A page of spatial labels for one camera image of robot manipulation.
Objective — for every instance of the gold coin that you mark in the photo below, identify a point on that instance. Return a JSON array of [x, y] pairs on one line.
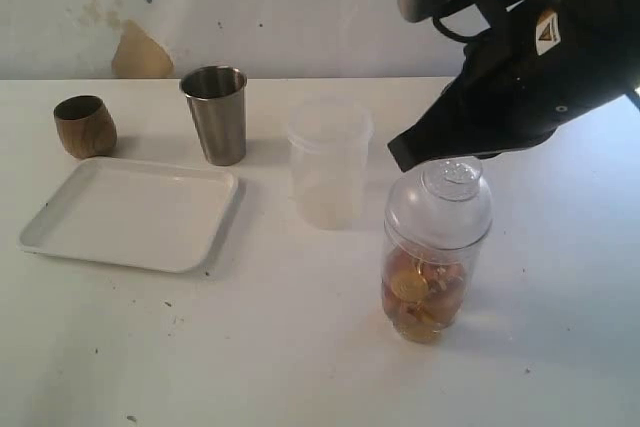
[[409, 286]]

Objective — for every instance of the steel metal cup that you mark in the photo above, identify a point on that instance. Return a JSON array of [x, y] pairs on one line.
[[216, 99]]

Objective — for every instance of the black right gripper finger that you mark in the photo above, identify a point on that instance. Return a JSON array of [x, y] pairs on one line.
[[453, 127]]

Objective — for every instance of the frosted plastic beaker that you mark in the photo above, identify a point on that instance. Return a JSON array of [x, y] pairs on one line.
[[329, 143]]

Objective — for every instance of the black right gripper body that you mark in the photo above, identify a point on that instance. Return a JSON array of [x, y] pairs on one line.
[[489, 52]]

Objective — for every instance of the white rectangular tray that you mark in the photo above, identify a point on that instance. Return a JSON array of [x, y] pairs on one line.
[[135, 214]]

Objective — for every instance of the clear plastic jar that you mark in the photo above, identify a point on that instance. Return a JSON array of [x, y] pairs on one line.
[[467, 256]]

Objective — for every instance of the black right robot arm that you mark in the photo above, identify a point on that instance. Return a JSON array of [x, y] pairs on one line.
[[530, 67]]

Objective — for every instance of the clear dome jar lid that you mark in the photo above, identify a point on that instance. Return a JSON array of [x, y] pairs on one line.
[[442, 204]]

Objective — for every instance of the wooden block pieces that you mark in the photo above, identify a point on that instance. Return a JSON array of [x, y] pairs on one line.
[[447, 284]]

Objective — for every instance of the brown wooden cup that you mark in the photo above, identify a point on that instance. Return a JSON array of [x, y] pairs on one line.
[[85, 127]]

